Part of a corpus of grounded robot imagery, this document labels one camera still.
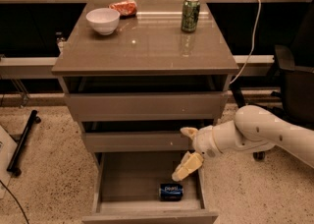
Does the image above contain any black floor cable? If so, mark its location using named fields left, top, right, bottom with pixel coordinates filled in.
left=0, top=179, right=30, bottom=224

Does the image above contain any grey drawer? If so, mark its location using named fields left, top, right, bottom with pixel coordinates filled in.
left=82, top=151, right=218, bottom=224
left=80, top=118, right=218, bottom=153
left=65, top=75, right=227, bottom=122

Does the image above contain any green soda can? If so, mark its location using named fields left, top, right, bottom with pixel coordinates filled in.
left=182, top=0, right=200, bottom=32

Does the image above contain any grey bottom drawer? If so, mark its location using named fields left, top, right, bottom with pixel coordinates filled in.
left=82, top=151, right=218, bottom=224

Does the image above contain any grey top drawer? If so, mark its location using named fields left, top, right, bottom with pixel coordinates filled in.
left=65, top=75, right=227, bottom=122

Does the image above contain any orange chip bag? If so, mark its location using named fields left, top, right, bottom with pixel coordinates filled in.
left=109, top=0, right=137, bottom=17

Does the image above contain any grey middle drawer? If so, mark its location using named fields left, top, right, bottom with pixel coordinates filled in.
left=80, top=118, right=218, bottom=153

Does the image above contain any white bowl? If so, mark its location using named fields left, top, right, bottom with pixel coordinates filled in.
left=86, top=8, right=120, bottom=35

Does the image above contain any black office chair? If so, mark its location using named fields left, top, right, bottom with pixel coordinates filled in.
left=262, top=3, right=314, bottom=166

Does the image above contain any black wheeled stand leg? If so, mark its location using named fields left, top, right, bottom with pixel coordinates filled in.
left=7, top=110, right=41, bottom=177

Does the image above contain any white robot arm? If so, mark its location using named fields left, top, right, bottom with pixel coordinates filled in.
left=172, top=105, right=314, bottom=182

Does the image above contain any white cable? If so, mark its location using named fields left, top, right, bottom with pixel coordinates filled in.
left=229, top=0, right=262, bottom=85

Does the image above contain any blue pepsi can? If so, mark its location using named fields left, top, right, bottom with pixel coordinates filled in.
left=159, top=183, right=183, bottom=201

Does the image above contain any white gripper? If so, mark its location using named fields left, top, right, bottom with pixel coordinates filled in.
left=172, top=126, right=222, bottom=182

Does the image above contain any clear plastic bottle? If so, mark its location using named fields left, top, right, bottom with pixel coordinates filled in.
left=55, top=31, right=67, bottom=52

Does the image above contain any grey drawer cabinet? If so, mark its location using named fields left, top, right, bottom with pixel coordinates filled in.
left=51, top=0, right=239, bottom=224

